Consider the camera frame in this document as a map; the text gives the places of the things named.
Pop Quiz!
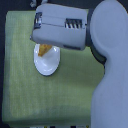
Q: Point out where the white object at top edge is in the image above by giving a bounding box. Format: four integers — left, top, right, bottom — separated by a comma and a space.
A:
29, 0, 49, 8

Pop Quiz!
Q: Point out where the green table cloth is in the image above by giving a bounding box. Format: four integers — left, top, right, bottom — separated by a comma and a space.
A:
2, 11, 104, 127

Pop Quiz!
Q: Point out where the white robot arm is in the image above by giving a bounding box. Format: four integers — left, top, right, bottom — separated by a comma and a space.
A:
30, 0, 128, 128

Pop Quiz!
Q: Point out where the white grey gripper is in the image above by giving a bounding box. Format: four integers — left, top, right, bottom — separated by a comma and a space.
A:
31, 3, 89, 50

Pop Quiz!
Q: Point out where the white oval plate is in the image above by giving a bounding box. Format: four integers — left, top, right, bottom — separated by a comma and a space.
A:
34, 44, 60, 76

